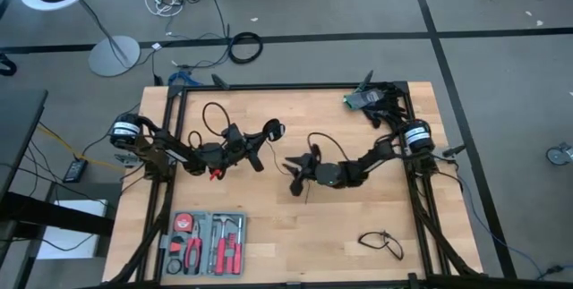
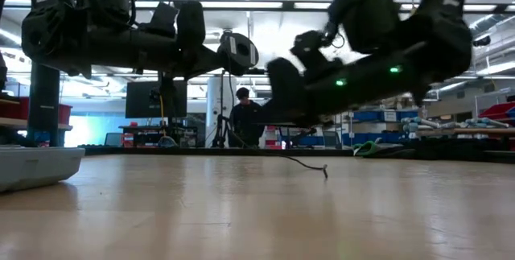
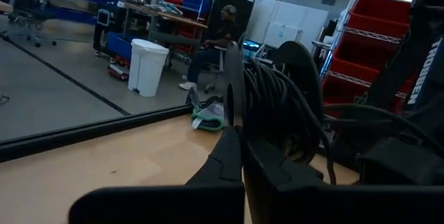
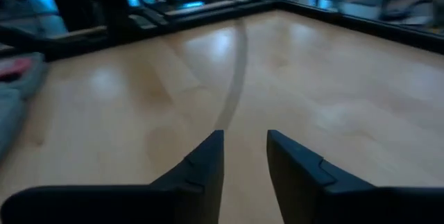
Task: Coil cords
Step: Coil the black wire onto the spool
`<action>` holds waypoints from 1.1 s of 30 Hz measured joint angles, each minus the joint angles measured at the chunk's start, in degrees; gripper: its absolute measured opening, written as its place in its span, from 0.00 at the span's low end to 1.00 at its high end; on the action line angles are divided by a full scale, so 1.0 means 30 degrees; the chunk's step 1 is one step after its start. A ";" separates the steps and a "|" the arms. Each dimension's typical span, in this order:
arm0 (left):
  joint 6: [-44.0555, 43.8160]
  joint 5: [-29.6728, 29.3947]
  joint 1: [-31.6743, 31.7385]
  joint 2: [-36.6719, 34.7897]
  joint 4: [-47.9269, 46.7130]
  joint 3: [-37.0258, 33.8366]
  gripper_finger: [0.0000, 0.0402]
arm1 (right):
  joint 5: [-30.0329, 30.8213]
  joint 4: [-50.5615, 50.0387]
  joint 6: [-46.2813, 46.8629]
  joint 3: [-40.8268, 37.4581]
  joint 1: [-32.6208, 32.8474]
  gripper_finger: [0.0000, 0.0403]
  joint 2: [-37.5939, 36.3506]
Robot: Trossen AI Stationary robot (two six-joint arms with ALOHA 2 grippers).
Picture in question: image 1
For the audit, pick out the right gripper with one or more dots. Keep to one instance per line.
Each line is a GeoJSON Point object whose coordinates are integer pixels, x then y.
{"type": "Point", "coordinates": [310, 175]}

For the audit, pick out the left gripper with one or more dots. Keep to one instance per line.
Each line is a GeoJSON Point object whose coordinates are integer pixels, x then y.
{"type": "Point", "coordinates": [246, 152]}

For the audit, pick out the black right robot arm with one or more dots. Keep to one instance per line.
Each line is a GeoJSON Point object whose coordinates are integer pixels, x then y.
{"type": "Point", "coordinates": [376, 155]}

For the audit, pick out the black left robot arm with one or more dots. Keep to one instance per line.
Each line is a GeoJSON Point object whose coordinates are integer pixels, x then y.
{"type": "Point", "coordinates": [170, 150]}

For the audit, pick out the red zip tie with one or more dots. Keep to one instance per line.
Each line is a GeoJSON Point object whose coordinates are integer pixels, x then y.
{"type": "Point", "coordinates": [216, 175]}

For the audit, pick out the black table clamp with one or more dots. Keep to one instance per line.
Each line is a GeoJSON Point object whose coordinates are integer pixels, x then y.
{"type": "Point", "coordinates": [220, 82]}
{"type": "Point", "coordinates": [453, 150]}
{"type": "Point", "coordinates": [366, 81]}

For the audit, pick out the grey tool case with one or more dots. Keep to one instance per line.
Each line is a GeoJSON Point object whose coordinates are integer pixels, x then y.
{"type": "Point", "coordinates": [206, 217]}

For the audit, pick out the red tape measure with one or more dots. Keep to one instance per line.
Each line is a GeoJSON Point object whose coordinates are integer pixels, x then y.
{"type": "Point", "coordinates": [183, 223]}

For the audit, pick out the red black utility knife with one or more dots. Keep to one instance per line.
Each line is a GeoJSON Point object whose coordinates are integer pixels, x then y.
{"type": "Point", "coordinates": [176, 245]}

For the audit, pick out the black tape roll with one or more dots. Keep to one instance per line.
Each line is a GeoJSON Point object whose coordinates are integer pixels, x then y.
{"type": "Point", "coordinates": [168, 266]}

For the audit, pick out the white round floor stand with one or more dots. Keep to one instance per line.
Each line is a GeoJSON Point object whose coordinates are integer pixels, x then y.
{"type": "Point", "coordinates": [114, 56]}

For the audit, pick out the black power adapter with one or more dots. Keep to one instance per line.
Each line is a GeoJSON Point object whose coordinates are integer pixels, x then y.
{"type": "Point", "coordinates": [75, 170]}

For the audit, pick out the white box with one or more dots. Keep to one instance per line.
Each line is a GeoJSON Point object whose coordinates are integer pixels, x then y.
{"type": "Point", "coordinates": [67, 246]}

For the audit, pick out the black desk foot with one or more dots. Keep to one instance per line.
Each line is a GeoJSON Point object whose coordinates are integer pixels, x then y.
{"type": "Point", "coordinates": [53, 219]}

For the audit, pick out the dark desk top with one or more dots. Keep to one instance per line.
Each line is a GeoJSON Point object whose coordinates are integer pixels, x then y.
{"type": "Point", "coordinates": [18, 123]}

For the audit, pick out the grey caster wheel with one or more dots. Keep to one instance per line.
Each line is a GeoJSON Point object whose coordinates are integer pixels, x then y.
{"type": "Point", "coordinates": [557, 155]}

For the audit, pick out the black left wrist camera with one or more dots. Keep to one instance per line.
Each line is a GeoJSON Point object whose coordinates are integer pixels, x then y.
{"type": "Point", "coordinates": [233, 133]}

